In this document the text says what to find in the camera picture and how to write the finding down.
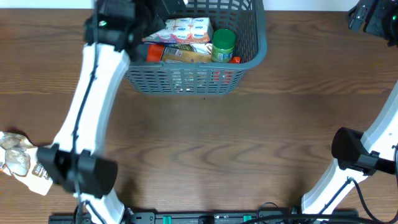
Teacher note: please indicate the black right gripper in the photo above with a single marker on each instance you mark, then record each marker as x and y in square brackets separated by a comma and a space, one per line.
[381, 9]

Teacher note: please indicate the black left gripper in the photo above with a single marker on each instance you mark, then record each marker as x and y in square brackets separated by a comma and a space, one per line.
[155, 27]

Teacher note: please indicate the white blue printed carton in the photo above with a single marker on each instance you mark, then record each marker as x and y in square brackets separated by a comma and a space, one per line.
[184, 31]

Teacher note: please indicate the gold foil snack pouch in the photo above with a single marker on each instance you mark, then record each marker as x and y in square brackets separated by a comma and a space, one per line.
[199, 48]

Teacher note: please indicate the green lidded jar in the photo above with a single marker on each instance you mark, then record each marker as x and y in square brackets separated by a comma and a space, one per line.
[223, 45]

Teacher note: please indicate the small tan sachet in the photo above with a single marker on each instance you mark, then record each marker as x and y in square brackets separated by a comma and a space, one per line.
[19, 159]

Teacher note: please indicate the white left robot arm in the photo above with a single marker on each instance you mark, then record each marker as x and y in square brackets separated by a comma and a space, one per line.
[75, 160]

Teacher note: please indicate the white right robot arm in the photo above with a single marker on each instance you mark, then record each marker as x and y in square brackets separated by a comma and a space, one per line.
[358, 155]

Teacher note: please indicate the grey plastic lattice basket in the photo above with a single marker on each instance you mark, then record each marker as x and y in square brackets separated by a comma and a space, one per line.
[192, 77]

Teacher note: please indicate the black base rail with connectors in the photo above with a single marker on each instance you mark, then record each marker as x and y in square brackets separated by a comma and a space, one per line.
[214, 217]

